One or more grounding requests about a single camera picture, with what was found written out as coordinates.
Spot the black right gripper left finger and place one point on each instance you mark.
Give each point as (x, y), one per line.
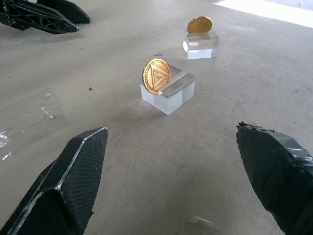
(73, 176)

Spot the taped black right gripper right finger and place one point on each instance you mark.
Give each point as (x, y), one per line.
(276, 176)

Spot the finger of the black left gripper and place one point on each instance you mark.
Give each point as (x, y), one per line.
(36, 20)
(73, 13)

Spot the clear tape scrap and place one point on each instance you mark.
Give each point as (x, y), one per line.
(46, 110)
(5, 144)

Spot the gold coin with triangle emblem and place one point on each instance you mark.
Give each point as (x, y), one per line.
(199, 25)
(156, 77)

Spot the clear acrylic stand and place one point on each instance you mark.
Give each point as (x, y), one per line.
(200, 46)
(171, 100)

